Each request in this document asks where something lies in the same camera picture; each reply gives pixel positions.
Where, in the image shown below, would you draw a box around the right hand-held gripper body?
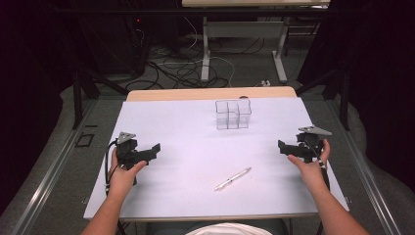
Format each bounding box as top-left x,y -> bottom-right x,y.
295,125 -> 333,165

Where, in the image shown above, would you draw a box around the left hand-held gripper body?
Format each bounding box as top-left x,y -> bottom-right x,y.
115,131 -> 147,171

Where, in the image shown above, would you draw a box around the person's right hand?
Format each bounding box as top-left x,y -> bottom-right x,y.
287,138 -> 332,191

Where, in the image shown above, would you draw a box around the person's left hand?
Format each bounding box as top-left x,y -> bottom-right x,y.
108,148 -> 148,198

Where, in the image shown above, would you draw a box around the white table mat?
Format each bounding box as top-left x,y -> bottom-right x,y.
82,96 -> 349,220

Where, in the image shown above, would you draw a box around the clear acrylic organizer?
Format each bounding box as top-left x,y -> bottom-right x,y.
214,98 -> 253,131

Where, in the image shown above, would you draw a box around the black metal stand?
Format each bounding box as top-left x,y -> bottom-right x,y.
295,67 -> 351,131
69,58 -> 130,130

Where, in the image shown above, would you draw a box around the white pen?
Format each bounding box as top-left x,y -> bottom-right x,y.
213,166 -> 253,192

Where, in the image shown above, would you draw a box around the person's white shirt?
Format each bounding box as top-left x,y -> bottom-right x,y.
185,222 -> 274,235

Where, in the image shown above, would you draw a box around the dark computer tower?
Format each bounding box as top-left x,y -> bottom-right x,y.
125,14 -> 150,74

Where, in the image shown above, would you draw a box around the white desk with metal legs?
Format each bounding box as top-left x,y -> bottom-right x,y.
181,0 -> 332,84

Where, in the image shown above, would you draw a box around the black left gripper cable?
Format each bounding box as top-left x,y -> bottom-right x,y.
104,139 -> 119,198

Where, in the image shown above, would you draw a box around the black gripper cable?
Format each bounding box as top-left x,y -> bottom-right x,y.
307,140 -> 331,192
104,139 -> 119,198

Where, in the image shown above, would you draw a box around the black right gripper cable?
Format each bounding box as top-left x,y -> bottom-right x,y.
307,140 -> 331,192

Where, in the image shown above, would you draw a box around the metal floor rail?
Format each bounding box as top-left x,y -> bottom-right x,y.
326,97 -> 403,235
11,97 -> 99,235

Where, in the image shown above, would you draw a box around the black floor cables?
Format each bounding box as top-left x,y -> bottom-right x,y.
125,28 -> 266,91

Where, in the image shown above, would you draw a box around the white floor cable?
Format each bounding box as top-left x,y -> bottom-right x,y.
182,16 -> 237,88

